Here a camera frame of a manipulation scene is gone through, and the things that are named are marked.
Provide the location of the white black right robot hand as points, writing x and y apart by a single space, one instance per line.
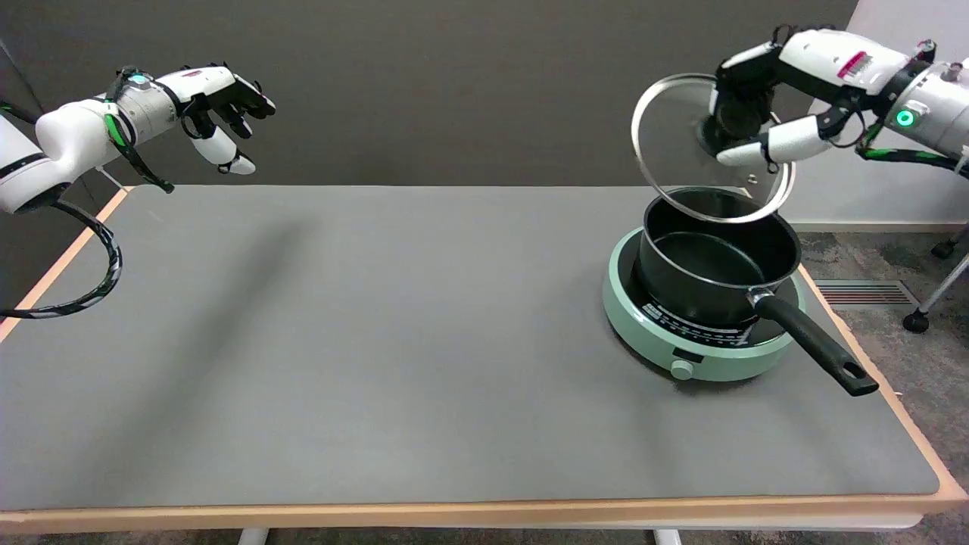
829 57

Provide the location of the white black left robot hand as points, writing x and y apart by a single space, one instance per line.
208 83

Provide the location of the glass pot lid steel rim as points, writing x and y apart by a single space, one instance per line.
670 144

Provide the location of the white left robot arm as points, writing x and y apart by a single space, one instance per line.
68 140

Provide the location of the white partition panel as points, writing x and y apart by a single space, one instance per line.
893 189

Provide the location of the black caster wheel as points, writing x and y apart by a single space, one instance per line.
943 247

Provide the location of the floor vent grille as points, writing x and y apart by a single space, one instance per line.
867 294

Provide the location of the grey stand leg with caster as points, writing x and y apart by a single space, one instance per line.
939 291

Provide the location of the grey table mat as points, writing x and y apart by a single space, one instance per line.
378 341

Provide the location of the green round induction cooker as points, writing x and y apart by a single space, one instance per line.
643 322

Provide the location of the white table leg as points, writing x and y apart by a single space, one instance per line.
668 537
252 537

